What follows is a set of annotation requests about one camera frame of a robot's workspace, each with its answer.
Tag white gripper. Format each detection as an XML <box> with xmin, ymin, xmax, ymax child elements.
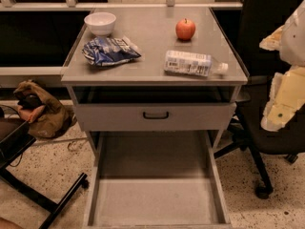
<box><xmin>259</xmin><ymin>0</ymin><xmax>305</xmax><ymax>132</ymax></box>

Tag grey drawer cabinet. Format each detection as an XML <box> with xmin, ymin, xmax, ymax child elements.
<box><xmin>62</xmin><ymin>7</ymin><xmax>247</xmax><ymax>149</ymax></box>

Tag blue label plastic bottle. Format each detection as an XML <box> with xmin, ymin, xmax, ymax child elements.
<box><xmin>164</xmin><ymin>51</ymin><xmax>229</xmax><ymax>77</ymax></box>

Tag black stand frame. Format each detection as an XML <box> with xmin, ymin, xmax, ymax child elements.
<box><xmin>0</xmin><ymin>117</ymin><xmax>89</xmax><ymax>229</ymax></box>

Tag cable on floor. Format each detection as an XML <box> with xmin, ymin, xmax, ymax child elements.
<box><xmin>31</xmin><ymin>136</ymin><xmax>93</xmax><ymax>153</ymax></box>

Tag black office chair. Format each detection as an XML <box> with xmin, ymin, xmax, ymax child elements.
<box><xmin>214</xmin><ymin>0</ymin><xmax>305</xmax><ymax>199</ymax></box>

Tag blue chip bag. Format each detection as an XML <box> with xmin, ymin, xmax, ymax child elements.
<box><xmin>82</xmin><ymin>36</ymin><xmax>141</xmax><ymax>67</ymax></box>

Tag brown bag on floor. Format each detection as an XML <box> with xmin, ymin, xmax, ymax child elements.
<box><xmin>13</xmin><ymin>80</ymin><xmax>71</xmax><ymax>138</ymax></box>

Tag white bowl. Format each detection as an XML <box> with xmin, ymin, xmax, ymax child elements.
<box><xmin>84</xmin><ymin>12</ymin><xmax>116</xmax><ymax>36</ymax></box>

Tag red apple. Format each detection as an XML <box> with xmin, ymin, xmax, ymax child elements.
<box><xmin>175</xmin><ymin>18</ymin><xmax>196</xmax><ymax>40</ymax></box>

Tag closed drawer with black handle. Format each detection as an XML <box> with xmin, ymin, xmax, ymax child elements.
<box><xmin>74</xmin><ymin>103</ymin><xmax>235</xmax><ymax>132</ymax></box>

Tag open grey drawer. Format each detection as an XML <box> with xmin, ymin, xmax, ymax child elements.
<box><xmin>82</xmin><ymin>131</ymin><xmax>233</xmax><ymax>229</ymax></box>

